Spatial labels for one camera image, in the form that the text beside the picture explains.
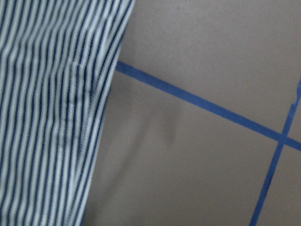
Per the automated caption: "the striped polo shirt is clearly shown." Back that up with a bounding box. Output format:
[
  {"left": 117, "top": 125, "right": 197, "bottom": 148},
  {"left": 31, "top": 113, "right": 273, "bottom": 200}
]
[{"left": 0, "top": 0, "right": 135, "bottom": 226}]

